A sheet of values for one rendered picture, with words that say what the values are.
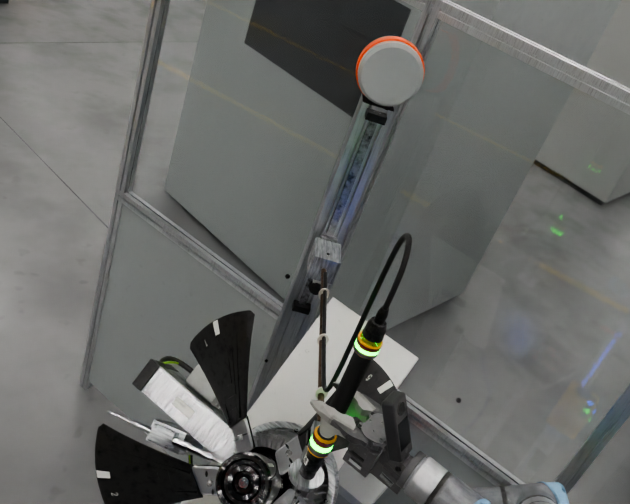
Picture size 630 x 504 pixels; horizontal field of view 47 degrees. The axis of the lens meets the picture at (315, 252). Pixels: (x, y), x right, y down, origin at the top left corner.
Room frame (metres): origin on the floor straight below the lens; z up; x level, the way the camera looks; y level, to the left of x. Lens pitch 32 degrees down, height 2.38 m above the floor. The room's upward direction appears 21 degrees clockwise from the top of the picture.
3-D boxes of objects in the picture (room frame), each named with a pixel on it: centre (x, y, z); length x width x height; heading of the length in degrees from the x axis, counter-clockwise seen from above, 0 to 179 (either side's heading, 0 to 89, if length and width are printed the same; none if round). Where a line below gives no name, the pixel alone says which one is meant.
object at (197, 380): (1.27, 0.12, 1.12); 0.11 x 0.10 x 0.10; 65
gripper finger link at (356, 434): (0.91, -0.18, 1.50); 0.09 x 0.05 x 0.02; 81
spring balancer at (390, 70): (1.67, -0.01, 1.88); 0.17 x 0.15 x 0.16; 65
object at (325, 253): (1.58, -0.03, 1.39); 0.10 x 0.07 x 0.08; 10
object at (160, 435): (1.11, 0.17, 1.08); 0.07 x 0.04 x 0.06; 76
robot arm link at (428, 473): (0.88, -0.31, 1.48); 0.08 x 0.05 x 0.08; 155
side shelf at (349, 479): (1.51, -0.27, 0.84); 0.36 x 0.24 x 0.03; 65
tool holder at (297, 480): (0.97, -0.14, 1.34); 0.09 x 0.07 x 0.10; 10
